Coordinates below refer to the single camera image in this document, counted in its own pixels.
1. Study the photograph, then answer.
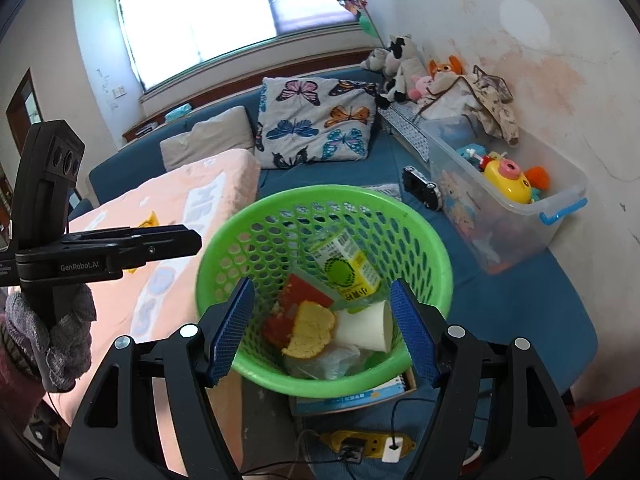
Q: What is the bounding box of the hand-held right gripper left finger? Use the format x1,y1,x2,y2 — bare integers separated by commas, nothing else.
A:
60,276,256,480

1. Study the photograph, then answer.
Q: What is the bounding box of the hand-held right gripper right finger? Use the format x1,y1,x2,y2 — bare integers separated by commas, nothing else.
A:
390,277,586,480

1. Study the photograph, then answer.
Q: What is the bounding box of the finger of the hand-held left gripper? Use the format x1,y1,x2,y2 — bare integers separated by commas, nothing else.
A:
65,224,204,267

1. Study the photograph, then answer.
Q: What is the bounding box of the red foam net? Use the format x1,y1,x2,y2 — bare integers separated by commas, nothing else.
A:
262,312,297,350

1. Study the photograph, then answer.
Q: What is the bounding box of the white paper cup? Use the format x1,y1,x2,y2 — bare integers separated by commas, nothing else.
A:
332,300,394,353

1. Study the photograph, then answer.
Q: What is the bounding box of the red cardboard box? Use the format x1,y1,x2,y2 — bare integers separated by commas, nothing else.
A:
276,266,337,317

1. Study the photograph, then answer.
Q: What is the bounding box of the clear plastic wrapper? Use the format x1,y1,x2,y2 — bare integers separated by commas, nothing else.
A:
286,342,372,382

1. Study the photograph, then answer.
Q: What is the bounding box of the green yellow drink carton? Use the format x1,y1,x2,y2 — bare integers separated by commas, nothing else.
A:
309,230,384,307

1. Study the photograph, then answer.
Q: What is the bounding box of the green plastic basket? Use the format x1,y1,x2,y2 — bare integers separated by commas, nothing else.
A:
195,185,455,401

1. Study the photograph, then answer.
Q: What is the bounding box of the person's left forearm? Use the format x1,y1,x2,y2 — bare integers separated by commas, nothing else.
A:
0,312,49,412

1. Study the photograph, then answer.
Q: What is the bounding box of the person's left hand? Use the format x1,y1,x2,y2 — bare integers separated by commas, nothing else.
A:
4,285,97,394

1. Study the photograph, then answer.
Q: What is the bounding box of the yellow snack packet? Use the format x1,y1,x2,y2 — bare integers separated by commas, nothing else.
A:
125,211,161,275

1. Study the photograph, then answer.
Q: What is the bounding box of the blue sofa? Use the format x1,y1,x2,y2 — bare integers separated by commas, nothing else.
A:
88,64,599,397

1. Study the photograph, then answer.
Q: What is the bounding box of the wooden door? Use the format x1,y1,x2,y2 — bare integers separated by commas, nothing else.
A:
5,69,47,142

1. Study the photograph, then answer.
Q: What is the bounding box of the blue cover book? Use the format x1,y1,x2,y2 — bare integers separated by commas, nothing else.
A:
289,371,407,417

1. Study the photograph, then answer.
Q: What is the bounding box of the clear plastic storage box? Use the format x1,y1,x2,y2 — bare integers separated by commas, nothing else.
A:
421,118,589,274

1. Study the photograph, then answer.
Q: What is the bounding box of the beige pillow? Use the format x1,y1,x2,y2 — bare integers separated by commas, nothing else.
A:
159,105,256,172

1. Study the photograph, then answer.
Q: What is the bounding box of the yellow power strip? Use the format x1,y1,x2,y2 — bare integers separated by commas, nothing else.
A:
319,430,417,462

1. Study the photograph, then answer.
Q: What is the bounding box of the black plug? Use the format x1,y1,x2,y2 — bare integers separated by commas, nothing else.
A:
339,438,365,464

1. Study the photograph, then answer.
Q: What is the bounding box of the grey patterned lace cloth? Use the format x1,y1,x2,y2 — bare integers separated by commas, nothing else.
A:
377,104,432,162
362,183,404,202

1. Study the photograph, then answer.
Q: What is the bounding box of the black toy car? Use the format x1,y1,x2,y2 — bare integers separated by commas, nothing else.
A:
402,164,444,213

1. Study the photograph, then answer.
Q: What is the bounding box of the yellow toy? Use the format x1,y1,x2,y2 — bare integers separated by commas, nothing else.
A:
482,155,534,205

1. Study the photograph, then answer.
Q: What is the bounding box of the butterfly print pillow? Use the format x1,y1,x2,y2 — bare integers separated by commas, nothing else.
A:
254,77,379,171

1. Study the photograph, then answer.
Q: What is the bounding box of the red plastic stool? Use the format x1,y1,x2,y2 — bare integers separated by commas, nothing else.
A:
571,389,640,465

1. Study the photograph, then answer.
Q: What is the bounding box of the window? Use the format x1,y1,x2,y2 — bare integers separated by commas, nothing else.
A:
72,0,382,97

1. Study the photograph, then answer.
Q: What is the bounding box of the beige patterned cloth bag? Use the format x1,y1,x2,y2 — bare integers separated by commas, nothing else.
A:
414,64,522,144

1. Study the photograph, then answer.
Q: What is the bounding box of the pink plush toy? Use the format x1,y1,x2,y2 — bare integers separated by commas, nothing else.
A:
407,75,434,102

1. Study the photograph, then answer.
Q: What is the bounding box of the orange fox plush toy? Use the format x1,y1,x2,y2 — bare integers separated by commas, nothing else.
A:
427,56,467,92

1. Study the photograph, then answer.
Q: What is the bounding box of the cow plush toy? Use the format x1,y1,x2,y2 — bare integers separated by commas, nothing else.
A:
375,35,432,109

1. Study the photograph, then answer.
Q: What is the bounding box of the grey plush toy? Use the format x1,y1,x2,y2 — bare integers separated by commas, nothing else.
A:
359,47,397,73

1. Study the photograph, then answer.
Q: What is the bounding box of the colourful pinwheel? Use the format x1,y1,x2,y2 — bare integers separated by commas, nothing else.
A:
333,0,382,37

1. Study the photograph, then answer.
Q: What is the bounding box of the black power cable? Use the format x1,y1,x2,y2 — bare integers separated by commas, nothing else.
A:
239,396,442,477

